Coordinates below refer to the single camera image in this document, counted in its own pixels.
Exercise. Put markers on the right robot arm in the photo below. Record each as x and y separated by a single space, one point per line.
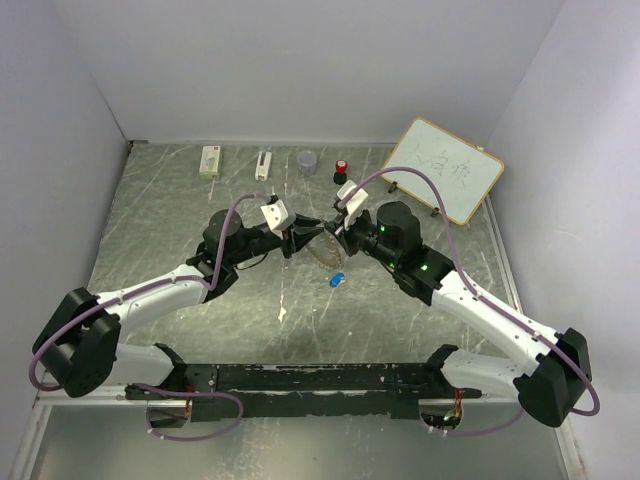
544 370

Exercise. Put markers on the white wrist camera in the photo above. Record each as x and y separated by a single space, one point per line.
279 216
350 203

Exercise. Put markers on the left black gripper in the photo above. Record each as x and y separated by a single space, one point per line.
293 241

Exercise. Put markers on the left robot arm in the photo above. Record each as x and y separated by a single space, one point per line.
80 347

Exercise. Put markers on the white stapler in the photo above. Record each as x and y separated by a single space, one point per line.
263 165

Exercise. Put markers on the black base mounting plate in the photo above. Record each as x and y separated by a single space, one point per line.
280 391

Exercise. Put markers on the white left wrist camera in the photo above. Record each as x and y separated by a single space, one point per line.
279 216

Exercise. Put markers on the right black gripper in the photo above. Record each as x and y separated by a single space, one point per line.
345 236

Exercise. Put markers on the green white staple box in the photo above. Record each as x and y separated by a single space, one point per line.
210 162

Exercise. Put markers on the yellow framed whiteboard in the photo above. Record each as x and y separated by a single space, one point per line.
463 173

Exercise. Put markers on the clear cup of paperclips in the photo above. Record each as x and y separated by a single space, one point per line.
307 162

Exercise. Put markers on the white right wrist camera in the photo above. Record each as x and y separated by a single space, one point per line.
350 203

